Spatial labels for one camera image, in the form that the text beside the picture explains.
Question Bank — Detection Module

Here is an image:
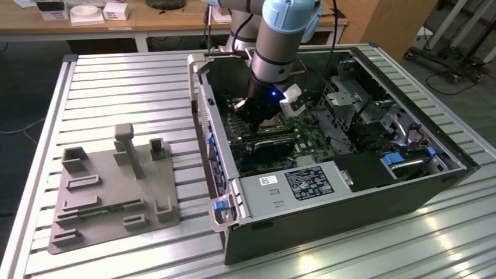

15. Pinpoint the wooden cabinet panel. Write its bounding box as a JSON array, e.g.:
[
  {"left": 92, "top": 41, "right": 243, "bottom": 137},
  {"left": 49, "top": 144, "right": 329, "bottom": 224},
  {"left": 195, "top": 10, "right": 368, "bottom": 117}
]
[{"left": 340, "top": 0, "right": 429, "bottom": 62}]

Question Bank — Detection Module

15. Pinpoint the white round holder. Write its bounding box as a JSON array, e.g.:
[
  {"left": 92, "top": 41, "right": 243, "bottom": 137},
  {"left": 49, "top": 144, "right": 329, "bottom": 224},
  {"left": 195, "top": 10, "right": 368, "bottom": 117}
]
[{"left": 68, "top": 4, "right": 107, "bottom": 27}]

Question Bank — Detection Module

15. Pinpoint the thin black cable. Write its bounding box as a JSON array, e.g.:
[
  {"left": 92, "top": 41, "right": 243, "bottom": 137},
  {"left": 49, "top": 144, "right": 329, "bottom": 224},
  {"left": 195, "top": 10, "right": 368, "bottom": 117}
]
[{"left": 201, "top": 4, "right": 213, "bottom": 56}]

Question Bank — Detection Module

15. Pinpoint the metal socket cover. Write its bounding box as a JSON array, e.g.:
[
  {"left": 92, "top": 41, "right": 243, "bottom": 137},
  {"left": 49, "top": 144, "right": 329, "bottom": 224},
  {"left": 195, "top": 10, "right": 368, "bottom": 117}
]
[{"left": 257, "top": 115, "right": 288, "bottom": 133}]

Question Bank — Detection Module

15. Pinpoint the CPU socket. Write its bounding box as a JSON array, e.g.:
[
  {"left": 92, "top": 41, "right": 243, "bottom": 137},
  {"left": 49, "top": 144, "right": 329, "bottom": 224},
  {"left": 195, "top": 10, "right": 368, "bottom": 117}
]
[{"left": 255, "top": 113, "right": 288, "bottom": 134}]

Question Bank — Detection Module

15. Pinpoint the blue drive handle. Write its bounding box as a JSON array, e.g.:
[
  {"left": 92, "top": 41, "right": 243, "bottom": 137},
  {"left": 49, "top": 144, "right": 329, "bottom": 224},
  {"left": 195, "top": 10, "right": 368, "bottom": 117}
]
[{"left": 380, "top": 152, "right": 404, "bottom": 169}]

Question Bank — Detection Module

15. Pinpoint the metal drive cage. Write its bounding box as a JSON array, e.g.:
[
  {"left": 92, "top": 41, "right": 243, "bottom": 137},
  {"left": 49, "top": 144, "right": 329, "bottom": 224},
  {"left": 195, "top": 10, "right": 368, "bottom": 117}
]
[{"left": 316, "top": 56, "right": 395, "bottom": 156}]

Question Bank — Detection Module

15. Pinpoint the wheeled equipment cart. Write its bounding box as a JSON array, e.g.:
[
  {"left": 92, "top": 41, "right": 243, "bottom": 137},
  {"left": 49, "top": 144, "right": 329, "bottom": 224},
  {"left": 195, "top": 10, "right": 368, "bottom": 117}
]
[{"left": 403, "top": 0, "right": 496, "bottom": 88}]

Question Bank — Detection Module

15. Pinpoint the white box with black top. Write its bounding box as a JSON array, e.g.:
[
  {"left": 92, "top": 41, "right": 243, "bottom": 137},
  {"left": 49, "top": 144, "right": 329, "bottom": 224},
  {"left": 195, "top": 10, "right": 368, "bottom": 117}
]
[{"left": 36, "top": 0, "right": 67, "bottom": 22}]

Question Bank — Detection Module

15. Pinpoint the light grey metal bracket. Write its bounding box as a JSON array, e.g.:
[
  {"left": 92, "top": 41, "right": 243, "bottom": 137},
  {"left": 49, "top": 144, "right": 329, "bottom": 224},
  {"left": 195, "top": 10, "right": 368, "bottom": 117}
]
[{"left": 324, "top": 91, "right": 360, "bottom": 117}]

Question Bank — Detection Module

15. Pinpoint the small white box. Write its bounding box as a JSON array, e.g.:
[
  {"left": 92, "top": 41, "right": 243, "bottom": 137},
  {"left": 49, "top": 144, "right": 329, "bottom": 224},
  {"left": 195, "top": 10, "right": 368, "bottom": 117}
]
[{"left": 213, "top": 5, "right": 233, "bottom": 24}]

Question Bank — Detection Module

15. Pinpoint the RAM slot with white clips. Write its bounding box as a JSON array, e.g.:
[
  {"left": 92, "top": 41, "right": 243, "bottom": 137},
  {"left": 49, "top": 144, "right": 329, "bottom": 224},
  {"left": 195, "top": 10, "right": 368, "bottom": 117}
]
[{"left": 237, "top": 133, "right": 293, "bottom": 143}]

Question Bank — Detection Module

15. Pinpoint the white printed box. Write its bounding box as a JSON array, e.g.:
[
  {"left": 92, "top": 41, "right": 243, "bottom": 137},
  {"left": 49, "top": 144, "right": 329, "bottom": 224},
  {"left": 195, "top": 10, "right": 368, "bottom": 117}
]
[{"left": 101, "top": 2, "right": 132, "bottom": 22}]

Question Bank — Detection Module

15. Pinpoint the white floor cable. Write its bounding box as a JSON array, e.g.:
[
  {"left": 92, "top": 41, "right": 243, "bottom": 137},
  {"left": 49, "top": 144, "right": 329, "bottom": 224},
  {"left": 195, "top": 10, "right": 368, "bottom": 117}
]
[{"left": 0, "top": 117, "right": 45, "bottom": 136}]

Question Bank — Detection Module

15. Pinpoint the black round object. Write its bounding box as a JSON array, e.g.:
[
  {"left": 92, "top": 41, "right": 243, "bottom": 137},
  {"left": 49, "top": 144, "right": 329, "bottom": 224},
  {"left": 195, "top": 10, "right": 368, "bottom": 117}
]
[{"left": 145, "top": 0, "right": 187, "bottom": 9}]

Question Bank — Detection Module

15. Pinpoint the silver power supply unit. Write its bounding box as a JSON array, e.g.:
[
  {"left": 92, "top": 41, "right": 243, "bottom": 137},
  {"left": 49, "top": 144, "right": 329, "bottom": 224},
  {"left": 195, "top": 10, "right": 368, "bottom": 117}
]
[{"left": 235, "top": 161, "right": 356, "bottom": 219}]

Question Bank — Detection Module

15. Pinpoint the grey parts rack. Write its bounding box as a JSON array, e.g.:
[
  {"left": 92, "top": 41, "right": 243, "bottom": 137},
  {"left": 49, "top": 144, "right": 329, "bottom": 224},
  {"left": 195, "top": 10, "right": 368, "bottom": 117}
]
[{"left": 45, "top": 123, "right": 183, "bottom": 256}]

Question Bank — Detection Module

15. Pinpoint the green motherboard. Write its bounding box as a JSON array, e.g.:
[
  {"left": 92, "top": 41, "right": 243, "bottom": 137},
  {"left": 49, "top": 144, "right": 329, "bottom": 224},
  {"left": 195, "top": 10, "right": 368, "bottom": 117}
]
[{"left": 216, "top": 94, "right": 337, "bottom": 178}]

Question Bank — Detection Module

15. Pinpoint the black PC case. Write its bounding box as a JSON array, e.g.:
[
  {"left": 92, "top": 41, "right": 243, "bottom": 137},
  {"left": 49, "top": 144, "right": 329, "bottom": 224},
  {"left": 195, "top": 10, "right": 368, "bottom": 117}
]
[{"left": 187, "top": 43, "right": 483, "bottom": 266}]

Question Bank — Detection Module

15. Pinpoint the black camera cable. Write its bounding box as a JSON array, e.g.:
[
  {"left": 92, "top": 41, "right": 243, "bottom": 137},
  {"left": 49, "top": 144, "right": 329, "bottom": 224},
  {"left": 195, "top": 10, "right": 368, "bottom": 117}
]
[{"left": 324, "top": 0, "right": 339, "bottom": 70}]

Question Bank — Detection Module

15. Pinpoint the dark wrist camera bracket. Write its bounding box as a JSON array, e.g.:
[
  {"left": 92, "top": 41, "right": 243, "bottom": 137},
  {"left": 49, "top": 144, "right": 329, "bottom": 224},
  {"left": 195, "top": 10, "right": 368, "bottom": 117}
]
[{"left": 231, "top": 98, "right": 251, "bottom": 114}]

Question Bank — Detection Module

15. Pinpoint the green RAM stick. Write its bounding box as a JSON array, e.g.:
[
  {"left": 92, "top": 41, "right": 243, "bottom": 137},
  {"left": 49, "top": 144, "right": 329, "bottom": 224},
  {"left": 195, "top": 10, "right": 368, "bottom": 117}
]
[{"left": 76, "top": 202, "right": 125, "bottom": 219}]

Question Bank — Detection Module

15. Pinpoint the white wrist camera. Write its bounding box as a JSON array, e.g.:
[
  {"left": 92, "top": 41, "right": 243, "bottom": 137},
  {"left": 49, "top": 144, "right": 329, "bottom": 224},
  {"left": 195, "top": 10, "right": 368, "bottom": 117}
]
[{"left": 277, "top": 83, "right": 304, "bottom": 117}]

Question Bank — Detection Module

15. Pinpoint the wooden desk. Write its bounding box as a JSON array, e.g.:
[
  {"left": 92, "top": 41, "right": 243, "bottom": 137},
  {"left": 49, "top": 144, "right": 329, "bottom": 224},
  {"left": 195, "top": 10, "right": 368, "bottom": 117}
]
[{"left": 0, "top": 0, "right": 352, "bottom": 53}]

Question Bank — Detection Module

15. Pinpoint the black plastic shroud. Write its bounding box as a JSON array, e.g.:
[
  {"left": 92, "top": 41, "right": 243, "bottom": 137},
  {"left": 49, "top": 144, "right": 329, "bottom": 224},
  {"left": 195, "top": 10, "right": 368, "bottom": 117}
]
[{"left": 333, "top": 151, "right": 401, "bottom": 193}]

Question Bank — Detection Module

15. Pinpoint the graphics card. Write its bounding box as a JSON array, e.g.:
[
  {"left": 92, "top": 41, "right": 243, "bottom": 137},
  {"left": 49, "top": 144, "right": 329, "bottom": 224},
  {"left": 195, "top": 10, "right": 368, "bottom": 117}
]
[{"left": 245, "top": 136, "right": 296, "bottom": 166}]

